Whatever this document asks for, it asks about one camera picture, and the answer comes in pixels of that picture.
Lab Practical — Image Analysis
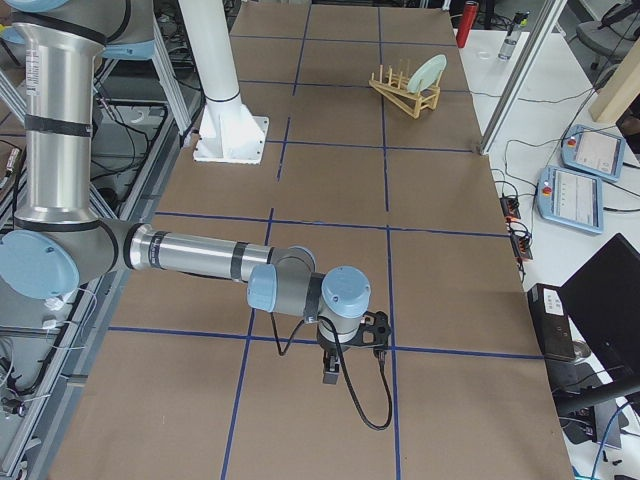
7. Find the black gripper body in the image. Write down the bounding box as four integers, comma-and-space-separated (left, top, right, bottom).
317, 333, 344, 373

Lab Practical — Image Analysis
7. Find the light green plate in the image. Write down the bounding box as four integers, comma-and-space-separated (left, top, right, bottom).
406, 54, 447, 94

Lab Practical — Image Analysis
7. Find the wooden dish rack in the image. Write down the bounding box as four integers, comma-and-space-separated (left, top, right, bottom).
368, 61, 444, 119

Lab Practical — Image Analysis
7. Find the black desktop computer box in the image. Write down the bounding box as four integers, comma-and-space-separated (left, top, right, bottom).
527, 283, 575, 362

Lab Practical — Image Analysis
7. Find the orange black usb hub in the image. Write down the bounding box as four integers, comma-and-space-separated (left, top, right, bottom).
499, 196, 521, 221

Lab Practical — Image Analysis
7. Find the black monitor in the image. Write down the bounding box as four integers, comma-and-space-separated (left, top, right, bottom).
556, 233, 639, 415

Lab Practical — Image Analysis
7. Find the near teach pendant tablet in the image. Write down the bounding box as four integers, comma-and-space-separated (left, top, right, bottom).
536, 166, 604, 234

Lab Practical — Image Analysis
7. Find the teach pendant tablet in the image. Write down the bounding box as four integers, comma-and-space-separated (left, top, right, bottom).
536, 166, 604, 234
561, 124, 626, 182

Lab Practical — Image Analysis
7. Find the far teach pendant tablet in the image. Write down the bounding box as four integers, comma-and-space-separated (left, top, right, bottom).
561, 124, 626, 182

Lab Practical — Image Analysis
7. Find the clear water bottle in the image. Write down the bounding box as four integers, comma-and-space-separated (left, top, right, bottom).
497, 11, 530, 61

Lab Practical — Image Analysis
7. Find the red cylinder bottle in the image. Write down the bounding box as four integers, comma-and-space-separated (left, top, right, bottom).
456, 1, 479, 48

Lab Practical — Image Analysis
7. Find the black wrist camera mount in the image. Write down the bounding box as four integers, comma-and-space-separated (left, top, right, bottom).
347, 311, 391, 349

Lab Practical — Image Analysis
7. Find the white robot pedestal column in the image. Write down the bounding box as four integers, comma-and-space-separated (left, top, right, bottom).
179, 0, 269, 165

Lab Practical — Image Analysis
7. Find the aluminium frame rail structure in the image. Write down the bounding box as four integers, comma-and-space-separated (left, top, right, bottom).
0, 19, 201, 480

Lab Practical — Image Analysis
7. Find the wooden post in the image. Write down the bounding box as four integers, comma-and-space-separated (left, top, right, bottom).
589, 9, 640, 125

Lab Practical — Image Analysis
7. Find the aluminium frame post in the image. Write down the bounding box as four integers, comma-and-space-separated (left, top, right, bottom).
478, 0, 567, 155

